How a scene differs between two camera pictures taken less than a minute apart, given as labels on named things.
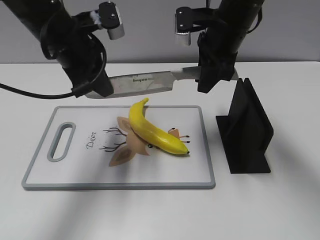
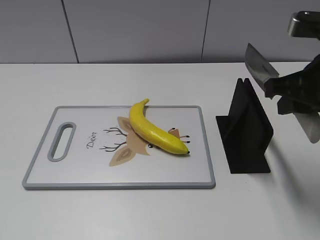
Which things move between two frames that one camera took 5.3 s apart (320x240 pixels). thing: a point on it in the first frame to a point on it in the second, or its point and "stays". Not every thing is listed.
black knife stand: x=245 y=132 stays
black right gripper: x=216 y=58 to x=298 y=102
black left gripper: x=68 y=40 to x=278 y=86
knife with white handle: x=155 y=81 to x=260 y=69
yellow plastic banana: x=163 y=140 stays
